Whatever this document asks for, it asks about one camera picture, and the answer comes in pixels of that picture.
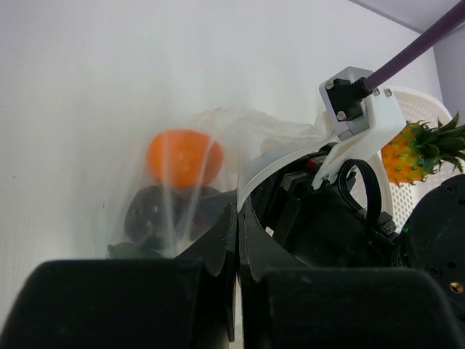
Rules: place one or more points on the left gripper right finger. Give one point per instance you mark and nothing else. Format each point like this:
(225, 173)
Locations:
(286, 304)

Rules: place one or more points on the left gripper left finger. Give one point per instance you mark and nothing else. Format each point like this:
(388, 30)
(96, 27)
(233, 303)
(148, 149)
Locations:
(184, 302)

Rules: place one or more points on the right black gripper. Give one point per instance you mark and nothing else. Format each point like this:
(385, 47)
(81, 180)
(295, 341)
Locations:
(340, 224)

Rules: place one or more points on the fake dark purple fruit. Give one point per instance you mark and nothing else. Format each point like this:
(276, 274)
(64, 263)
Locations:
(158, 216)

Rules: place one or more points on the fake pineapple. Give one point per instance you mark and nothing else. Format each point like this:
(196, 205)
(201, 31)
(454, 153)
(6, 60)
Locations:
(419, 151)

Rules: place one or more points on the clear polka dot zip bag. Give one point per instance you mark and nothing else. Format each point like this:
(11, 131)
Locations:
(244, 135)

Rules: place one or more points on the fake orange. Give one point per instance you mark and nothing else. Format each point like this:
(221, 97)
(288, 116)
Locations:
(184, 158)

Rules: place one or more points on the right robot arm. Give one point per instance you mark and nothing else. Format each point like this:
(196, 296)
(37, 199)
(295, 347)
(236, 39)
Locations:
(432, 238)

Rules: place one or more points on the white perforated plastic basket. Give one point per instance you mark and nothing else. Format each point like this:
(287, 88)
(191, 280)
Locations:
(417, 106)

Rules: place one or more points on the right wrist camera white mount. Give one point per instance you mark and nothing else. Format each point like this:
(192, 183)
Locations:
(364, 116)

